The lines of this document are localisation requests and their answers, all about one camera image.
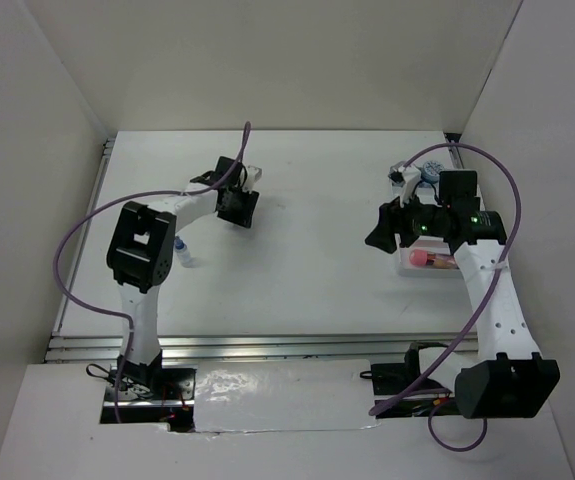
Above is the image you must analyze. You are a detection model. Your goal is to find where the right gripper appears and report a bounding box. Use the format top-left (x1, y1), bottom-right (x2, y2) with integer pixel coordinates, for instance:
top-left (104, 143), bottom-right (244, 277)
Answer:
top-left (364, 186), bottom-right (450, 253)

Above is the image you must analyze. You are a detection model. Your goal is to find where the pink capped tube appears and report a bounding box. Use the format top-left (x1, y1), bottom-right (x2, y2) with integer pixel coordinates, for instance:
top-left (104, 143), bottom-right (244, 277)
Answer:
top-left (409, 249), bottom-right (458, 270)

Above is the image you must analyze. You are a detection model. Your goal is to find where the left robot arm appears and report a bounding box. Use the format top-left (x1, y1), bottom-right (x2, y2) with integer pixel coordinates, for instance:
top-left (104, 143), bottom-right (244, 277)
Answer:
top-left (106, 157), bottom-right (262, 399)

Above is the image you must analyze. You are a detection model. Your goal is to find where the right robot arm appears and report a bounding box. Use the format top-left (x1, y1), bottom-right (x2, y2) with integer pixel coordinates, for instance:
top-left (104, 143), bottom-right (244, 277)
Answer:
top-left (365, 170), bottom-right (560, 419)

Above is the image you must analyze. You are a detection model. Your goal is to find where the white compartment tray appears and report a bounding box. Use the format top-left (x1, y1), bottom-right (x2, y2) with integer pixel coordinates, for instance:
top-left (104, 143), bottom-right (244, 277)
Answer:
top-left (393, 160), bottom-right (462, 279)

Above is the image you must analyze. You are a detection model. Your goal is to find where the small blue-capped bottle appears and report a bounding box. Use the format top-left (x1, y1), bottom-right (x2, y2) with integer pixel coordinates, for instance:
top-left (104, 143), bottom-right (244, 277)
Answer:
top-left (173, 236), bottom-right (193, 268)

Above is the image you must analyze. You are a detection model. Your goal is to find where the white foil sheet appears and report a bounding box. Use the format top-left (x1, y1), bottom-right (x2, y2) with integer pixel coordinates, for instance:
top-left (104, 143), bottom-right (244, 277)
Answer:
top-left (193, 359), bottom-right (377, 433)

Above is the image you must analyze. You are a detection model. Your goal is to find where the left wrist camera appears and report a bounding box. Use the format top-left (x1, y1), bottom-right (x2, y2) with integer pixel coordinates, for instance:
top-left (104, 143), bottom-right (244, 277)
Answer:
top-left (241, 165), bottom-right (262, 192)

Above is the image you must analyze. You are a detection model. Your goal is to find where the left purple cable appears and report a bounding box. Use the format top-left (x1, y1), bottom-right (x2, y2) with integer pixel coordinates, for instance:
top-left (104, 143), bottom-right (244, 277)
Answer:
top-left (54, 119), bottom-right (253, 426)

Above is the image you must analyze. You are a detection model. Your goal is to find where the purple cable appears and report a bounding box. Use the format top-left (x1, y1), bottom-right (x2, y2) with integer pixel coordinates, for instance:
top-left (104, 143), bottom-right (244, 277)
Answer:
top-left (54, 119), bottom-right (253, 426)
top-left (369, 142), bottom-right (521, 453)

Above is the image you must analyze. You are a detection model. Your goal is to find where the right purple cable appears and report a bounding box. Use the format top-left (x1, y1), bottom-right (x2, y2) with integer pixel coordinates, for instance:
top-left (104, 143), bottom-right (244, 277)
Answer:
top-left (369, 142), bottom-right (521, 453)

